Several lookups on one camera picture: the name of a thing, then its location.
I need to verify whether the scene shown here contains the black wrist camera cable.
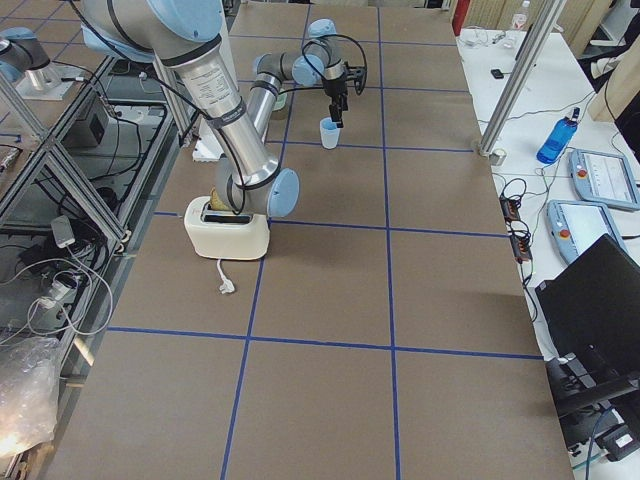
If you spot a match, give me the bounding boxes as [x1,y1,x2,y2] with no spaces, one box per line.
[279,34,369,96]

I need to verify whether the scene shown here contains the cream toaster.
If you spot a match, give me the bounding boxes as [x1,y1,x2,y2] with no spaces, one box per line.
[184,196,270,260]

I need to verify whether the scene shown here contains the aluminium frame post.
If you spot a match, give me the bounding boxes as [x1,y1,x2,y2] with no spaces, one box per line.
[476,0,566,166]

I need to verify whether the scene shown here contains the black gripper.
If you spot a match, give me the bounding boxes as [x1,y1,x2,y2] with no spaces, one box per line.
[322,73,349,128]

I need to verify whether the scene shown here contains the teach pendant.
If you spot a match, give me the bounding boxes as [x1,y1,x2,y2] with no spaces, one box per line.
[546,200,627,264]
[569,149,639,211]

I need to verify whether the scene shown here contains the blue water bottle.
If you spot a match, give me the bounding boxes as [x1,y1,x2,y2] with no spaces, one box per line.
[536,107,581,165]

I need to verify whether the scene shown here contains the teach pendant far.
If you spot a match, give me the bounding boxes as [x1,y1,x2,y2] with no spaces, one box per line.
[569,149,639,211]

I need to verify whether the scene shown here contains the clear plastic bag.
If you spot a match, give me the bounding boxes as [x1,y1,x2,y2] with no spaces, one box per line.
[1,337,61,459]

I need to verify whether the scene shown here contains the teach pendant near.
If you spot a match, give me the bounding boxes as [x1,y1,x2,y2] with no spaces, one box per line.
[546,200,627,264]

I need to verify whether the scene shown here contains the black laptop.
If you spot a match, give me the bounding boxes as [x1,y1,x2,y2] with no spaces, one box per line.
[536,234,639,383]

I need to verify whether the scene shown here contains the toaster white plug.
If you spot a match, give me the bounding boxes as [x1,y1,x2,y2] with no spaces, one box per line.
[216,259,236,295]

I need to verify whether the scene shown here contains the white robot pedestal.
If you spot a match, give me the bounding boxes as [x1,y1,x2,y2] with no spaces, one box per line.
[191,0,241,165]

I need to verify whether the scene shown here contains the toast slice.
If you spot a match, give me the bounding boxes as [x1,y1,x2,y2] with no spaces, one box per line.
[209,187,233,211]

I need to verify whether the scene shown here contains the black power strip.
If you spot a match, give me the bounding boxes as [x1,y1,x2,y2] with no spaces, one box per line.
[499,195,533,264]

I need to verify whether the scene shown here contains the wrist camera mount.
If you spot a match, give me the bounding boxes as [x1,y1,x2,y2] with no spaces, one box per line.
[346,66,368,95]

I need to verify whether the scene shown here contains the green bowl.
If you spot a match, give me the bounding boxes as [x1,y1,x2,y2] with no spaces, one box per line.
[272,93,287,112]

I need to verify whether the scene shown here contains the light blue cup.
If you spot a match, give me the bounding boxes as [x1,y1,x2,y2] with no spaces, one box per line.
[320,117,340,131]
[320,129,340,150]

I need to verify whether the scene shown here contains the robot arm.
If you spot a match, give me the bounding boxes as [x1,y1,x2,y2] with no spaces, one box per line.
[79,1,348,217]

